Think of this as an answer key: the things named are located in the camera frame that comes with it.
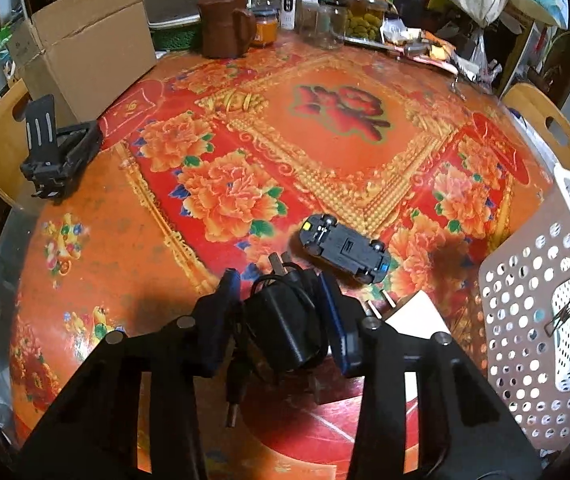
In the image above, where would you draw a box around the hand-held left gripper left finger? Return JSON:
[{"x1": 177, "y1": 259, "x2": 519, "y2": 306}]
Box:
[{"x1": 17, "y1": 269, "x2": 240, "y2": 480}]

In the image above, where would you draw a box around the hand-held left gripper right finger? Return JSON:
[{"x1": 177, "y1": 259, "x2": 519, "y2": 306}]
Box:
[{"x1": 317, "y1": 275, "x2": 542, "y2": 480}]

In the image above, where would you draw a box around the black power adapter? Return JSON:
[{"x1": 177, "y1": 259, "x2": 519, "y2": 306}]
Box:
[{"x1": 225, "y1": 252, "x2": 332, "y2": 429}]

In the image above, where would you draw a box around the white perforated plastic basket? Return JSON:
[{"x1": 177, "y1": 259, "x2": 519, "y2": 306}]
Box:
[{"x1": 478, "y1": 162, "x2": 570, "y2": 455}]

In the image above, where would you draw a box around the dark blue toy car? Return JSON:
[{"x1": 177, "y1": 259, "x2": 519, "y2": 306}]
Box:
[{"x1": 300, "y1": 212, "x2": 394, "y2": 286}]

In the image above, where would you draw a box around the white plug charger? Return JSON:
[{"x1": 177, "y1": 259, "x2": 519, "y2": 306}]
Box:
[{"x1": 369, "y1": 289, "x2": 454, "y2": 337}]

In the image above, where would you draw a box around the red floral tablecloth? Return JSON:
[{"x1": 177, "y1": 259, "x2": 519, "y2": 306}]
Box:
[{"x1": 0, "y1": 42, "x2": 562, "y2": 480}]

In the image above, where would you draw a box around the metal binder clip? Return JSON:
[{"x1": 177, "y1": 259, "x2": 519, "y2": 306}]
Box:
[{"x1": 544, "y1": 299, "x2": 570, "y2": 337}]

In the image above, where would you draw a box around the black phone stand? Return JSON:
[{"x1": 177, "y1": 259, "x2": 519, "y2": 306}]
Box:
[{"x1": 19, "y1": 93, "x2": 104, "y2": 200}]

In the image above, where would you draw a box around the wooden chair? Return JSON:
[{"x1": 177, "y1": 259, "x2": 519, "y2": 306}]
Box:
[
  {"x1": 0, "y1": 78, "x2": 34, "y2": 209},
  {"x1": 502, "y1": 83, "x2": 570, "y2": 182}
]

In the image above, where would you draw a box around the metal tray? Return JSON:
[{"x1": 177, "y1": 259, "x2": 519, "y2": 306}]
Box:
[{"x1": 344, "y1": 29, "x2": 462, "y2": 69}]

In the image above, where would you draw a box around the green plastic basket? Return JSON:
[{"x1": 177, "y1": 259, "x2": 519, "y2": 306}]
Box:
[{"x1": 149, "y1": 24, "x2": 202, "y2": 52}]

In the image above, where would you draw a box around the brown ceramic mug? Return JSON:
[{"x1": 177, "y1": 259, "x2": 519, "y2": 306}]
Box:
[{"x1": 197, "y1": 0, "x2": 257, "y2": 60}]

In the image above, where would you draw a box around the orange filled glass jar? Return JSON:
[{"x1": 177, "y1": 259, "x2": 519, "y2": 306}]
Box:
[{"x1": 249, "y1": 7, "x2": 280, "y2": 49}]

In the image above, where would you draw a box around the open cardboard box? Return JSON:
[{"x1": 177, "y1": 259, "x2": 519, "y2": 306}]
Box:
[{"x1": 5, "y1": 0, "x2": 159, "y2": 124}]

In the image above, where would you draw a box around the empty glass jar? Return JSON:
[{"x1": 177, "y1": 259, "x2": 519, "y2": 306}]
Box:
[{"x1": 314, "y1": 0, "x2": 349, "y2": 51}]

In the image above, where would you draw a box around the clear plastic bag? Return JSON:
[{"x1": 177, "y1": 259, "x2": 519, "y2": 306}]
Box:
[{"x1": 457, "y1": 26, "x2": 496, "y2": 82}]

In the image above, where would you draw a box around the small glass jar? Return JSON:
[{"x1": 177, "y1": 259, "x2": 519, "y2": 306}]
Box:
[{"x1": 298, "y1": 0, "x2": 322, "y2": 37}]

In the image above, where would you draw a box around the red lid pickle jar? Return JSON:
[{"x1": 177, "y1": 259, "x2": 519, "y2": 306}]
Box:
[{"x1": 344, "y1": 0, "x2": 389, "y2": 42}]

